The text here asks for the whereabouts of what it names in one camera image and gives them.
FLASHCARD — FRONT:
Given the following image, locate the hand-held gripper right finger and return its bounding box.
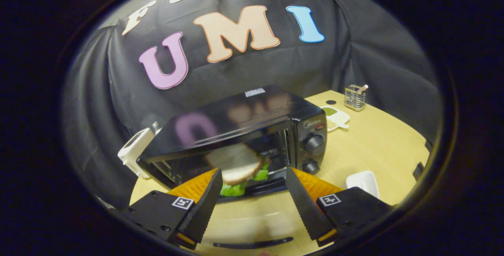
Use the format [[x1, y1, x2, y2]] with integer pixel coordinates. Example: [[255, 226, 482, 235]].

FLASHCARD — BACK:
[[285, 166, 394, 248]]

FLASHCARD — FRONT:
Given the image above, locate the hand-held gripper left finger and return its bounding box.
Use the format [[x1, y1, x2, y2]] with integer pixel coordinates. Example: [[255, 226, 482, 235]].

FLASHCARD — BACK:
[[121, 167, 224, 251]]

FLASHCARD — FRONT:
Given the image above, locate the sandwich with lettuce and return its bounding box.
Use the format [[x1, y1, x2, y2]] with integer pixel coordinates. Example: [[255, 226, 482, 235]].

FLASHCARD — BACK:
[[205, 144, 272, 197]]

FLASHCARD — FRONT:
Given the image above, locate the black toaster oven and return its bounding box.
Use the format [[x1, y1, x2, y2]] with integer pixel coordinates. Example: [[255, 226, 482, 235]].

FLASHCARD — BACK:
[[137, 85, 328, 203]]

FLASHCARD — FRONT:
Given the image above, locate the black plate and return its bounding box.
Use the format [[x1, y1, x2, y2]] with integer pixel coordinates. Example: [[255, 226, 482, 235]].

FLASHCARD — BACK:
[[217, 178, 289, 204]]

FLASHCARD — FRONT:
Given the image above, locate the white dish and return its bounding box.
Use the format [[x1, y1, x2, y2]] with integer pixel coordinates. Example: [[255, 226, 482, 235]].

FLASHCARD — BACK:
[[346, 171, 380, 199]]

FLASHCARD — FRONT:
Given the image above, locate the white plastic device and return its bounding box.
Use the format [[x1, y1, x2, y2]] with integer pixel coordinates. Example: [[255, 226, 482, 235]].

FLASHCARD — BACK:
[[118, 122, 162, 179]]

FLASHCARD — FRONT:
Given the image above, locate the white board with green print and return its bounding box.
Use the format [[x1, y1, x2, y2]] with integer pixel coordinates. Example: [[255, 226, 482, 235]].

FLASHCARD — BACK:
[[321, 106, 350, 132]]

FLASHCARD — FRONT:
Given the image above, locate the metal mesh holder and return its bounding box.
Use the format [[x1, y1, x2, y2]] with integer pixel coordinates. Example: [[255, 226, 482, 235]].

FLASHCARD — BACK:
[[345, 85, 367, 112]]

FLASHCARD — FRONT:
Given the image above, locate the black backdrop cloth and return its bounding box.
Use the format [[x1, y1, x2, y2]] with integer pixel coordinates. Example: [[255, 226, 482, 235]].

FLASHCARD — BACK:
[[63, 0, 443, 209]]

